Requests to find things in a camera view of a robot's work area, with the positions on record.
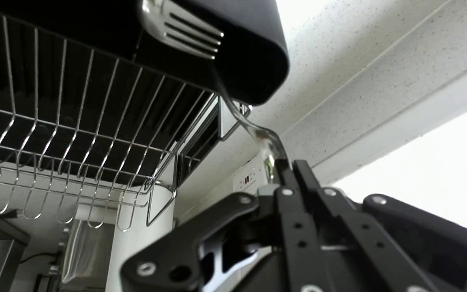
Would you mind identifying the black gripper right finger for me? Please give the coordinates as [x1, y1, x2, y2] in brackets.
[290, 157, 467, 292]

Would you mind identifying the white wall outlet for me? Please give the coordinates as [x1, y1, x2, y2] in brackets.
[232, 152, 274, 192]

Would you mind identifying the black steel dish rack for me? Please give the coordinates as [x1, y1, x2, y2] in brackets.
[0, 4, 256, 233]

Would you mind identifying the clear glass container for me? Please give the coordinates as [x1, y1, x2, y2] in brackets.
[60, 217, 116, 285]

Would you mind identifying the black utensil caddy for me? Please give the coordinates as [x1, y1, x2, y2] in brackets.
[0, 0, 290, 106]

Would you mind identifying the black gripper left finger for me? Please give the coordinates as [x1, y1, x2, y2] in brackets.
[118, 157, 326, 292]

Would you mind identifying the silver metal fork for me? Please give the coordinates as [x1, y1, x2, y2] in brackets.
[139, 0, 292, 183]

